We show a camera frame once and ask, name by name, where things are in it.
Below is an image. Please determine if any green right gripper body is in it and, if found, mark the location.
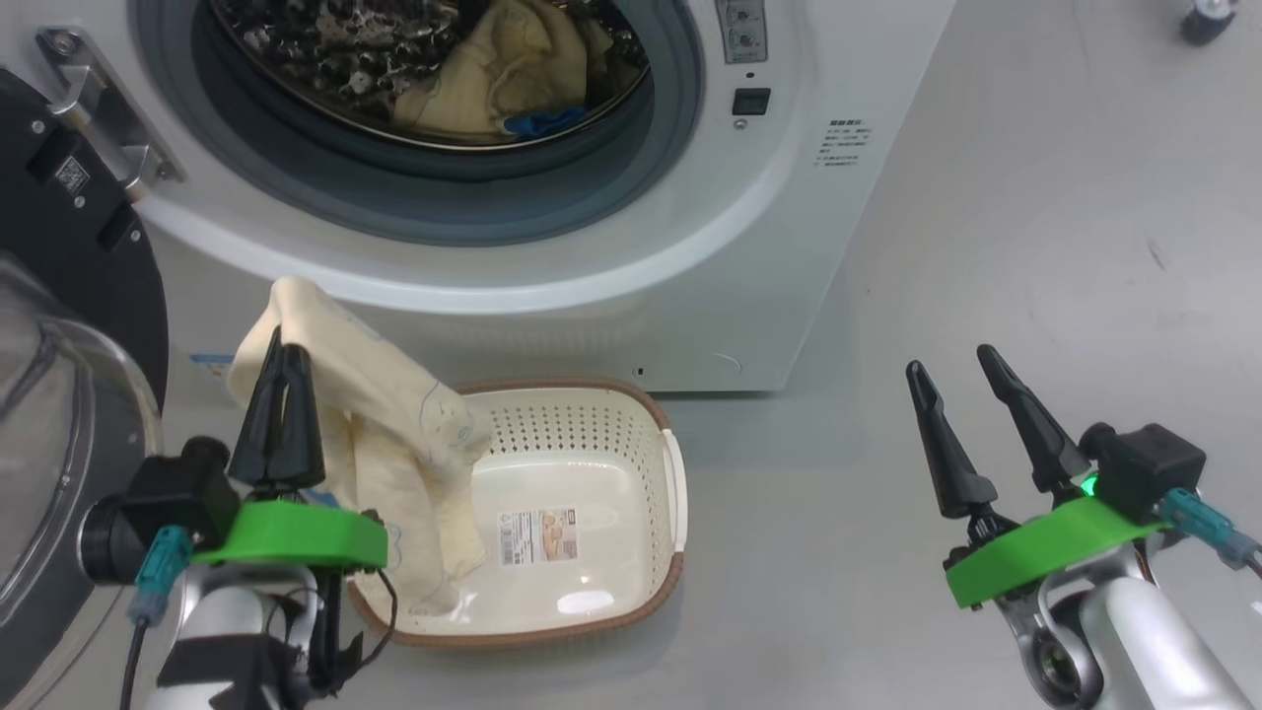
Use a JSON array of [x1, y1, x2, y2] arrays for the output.
[[945, 496, 1169, 609]]

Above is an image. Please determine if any teal right camera connector cable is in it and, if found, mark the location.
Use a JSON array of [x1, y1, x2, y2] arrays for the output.
[[1158, 488, 1262, 575]]

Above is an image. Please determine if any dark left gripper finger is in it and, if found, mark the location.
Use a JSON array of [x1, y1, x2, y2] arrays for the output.
[[286, 345, 326, 491], [229, 327, 289, 491]]

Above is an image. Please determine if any white front-load washing machine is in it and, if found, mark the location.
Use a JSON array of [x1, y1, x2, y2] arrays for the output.
[[0, 0, 957, 393]]

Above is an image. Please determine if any metal washer door hinge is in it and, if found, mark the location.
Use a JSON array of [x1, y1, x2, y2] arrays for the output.
[[37, 27, 185, 203]]

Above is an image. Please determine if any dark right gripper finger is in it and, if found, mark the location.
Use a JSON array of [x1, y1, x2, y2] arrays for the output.
[[976, 344, 1092, 494], [905, 361, 999, 521]]

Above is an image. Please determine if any basket barcode label sticker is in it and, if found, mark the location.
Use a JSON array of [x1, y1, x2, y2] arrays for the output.
[[498, 508, 579, 568]]

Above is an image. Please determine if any cream bear print garment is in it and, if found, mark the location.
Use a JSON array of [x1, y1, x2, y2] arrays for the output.
[[227, 276, 494, 617]]

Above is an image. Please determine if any cream basket with brown rim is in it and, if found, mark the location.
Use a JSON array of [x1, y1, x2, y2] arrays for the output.
[[340, 378, 688, 649]]

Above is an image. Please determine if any round dark glass washer door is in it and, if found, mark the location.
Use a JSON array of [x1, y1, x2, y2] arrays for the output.
[[0, 67, 171, 710]]

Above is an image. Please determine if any thin black left gripper cable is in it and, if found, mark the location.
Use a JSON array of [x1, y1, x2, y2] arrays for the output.
[[335, 567, 398, 691]]

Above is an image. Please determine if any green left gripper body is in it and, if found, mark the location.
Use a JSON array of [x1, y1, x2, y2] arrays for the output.
[[192, 500, 388, 571]]

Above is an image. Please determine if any cream garment with blue trim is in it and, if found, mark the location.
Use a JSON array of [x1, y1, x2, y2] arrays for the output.
[[392, 0, 652, 139]]

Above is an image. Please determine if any teal left camera connector cable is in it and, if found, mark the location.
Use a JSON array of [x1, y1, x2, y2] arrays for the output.
[[123, 526, 195, 710]]

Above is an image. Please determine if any grey caster wheel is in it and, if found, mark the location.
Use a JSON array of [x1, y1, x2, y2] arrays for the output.
[[1180, 0, 1238, 46]]

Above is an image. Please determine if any teal camera connector cable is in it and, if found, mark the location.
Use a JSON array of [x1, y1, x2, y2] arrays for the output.
[[123, 526, 195, 710], [1158, 488, 1262, 575]]

